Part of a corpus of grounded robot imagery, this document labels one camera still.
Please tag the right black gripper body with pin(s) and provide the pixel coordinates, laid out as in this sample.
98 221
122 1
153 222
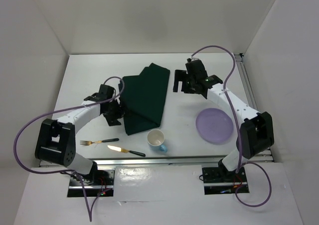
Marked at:
189 87

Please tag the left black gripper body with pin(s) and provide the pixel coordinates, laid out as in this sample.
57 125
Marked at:
114 112

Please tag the dark green cloth placemat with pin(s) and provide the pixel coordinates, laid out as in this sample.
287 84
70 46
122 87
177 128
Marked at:
143 98

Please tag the gold knife black handle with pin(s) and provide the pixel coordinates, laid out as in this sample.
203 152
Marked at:
122 150

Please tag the gold fork black handle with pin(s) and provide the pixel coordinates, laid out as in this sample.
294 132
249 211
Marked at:
88 143

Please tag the purple plastic plate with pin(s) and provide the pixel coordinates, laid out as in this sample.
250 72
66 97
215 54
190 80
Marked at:
214 125

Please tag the blue mug white inside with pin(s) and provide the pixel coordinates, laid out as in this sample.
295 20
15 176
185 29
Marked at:
156 140

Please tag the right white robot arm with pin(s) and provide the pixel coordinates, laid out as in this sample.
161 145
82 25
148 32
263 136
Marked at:
218 93

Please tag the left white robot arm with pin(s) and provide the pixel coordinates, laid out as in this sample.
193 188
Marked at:
57 138

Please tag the aluminium rail front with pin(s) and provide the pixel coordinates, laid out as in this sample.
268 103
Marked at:
154 161

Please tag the aluminium rail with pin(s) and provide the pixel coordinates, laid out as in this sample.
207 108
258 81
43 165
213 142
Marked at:
249 85
154 161

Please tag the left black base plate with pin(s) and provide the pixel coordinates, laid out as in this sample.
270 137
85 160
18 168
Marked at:
102 185

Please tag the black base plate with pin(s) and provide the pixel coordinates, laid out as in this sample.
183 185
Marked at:
102 185
215 183

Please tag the aluminium rail right side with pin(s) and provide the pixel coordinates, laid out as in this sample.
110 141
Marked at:
249 85

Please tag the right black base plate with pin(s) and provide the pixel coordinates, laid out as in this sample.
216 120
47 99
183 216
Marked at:
215 183

